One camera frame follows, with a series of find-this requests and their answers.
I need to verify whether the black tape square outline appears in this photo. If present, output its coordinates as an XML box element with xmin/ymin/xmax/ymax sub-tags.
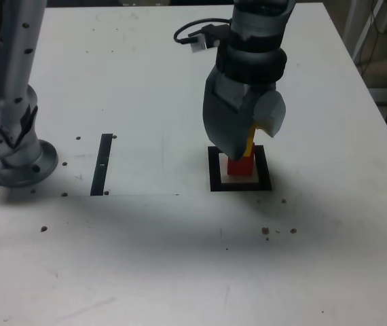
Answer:
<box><xmin>207</xmin><ymin>145</ymin><xmax>273</xmax><ymax>192</ymax></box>

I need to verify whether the thin black background cable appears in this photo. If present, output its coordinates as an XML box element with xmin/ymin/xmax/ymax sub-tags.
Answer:
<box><xmin>359</xmin><ymin>0</ymin><xmax>384</xmax><ymax>76</ymax></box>

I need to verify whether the small wrist camera box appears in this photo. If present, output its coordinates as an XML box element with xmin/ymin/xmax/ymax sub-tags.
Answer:
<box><xmin>188</xmin><ymin>24</ymin><xmax>220</xmax><ymax>54</ymax></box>

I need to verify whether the red cube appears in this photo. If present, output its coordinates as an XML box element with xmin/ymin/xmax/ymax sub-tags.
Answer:
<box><xmin>226</xmin><ymin>144</ymin><xmax>256</xmax><ymax>178</ymax></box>

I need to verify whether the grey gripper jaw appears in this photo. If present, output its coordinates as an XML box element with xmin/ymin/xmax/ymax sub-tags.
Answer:
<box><xmin>253</xmin><ymin>90</ymin><xmax>287</xmax><ymax>139</ymax></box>
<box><xmin>202</xmin><ymin>67</ymin><xmax>257</xmax><ymax>161</ymax></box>

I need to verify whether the black tape strip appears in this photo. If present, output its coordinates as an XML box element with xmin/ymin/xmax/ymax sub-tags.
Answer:
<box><xmin>90</xmin><ymin>133</ymin><xmax>113</xmax><ymax>197</ymax></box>

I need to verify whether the yellow cube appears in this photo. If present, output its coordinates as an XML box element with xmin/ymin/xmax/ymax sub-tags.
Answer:
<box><xmin>243</xmin><ymin>119</ymin><xmax>265</xmax><ymax>158</ymax></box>

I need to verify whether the white metal frame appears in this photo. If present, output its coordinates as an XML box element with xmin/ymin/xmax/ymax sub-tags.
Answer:
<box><xmin>342</xmin><ymin>0</ymin><xmax>387</xmax><ymax>62</ymax></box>

